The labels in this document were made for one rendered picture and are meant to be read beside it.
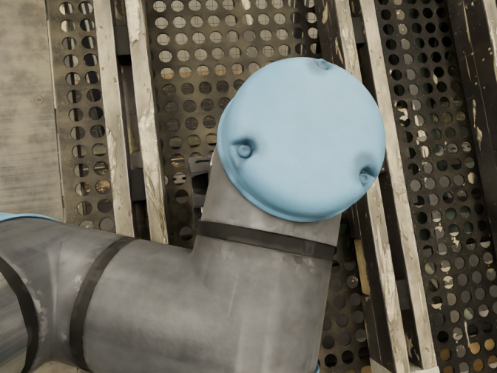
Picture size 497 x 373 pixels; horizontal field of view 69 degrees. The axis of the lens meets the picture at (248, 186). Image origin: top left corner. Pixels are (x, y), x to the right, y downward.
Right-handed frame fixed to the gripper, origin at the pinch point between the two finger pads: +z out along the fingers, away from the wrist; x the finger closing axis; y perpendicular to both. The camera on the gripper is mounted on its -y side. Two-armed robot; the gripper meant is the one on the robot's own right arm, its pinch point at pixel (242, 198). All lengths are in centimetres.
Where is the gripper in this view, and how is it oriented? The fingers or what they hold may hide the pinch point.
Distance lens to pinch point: 50.3
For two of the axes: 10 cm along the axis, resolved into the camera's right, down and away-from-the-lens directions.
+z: -1.6, 1.2, 9.8
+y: -9.8, 1.0, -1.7
